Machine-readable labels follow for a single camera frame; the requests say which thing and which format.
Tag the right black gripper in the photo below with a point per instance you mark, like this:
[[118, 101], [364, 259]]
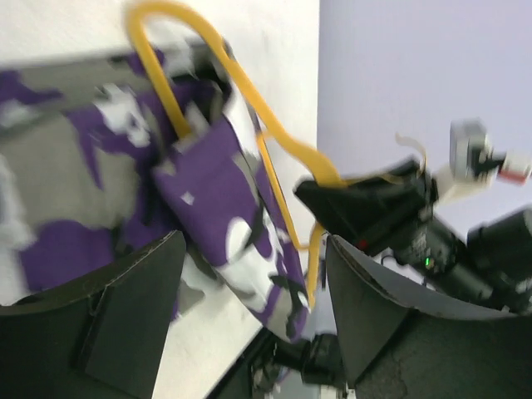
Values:
[[397, 221]]

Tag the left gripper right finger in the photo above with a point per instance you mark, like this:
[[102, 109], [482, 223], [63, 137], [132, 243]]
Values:
[[399, 339]]

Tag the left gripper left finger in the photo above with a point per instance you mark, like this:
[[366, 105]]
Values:
[[98, 336]]

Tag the yellow plastic hanger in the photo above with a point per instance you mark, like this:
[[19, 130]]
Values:
[[322, 169]]

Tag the purple camouflage trousers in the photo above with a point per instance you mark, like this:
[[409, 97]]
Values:
[[92, 170]]

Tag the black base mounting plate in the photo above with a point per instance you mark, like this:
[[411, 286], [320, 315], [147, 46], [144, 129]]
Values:
[[267, 360]]

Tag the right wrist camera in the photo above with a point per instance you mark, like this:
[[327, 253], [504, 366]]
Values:
[[473, 164]]

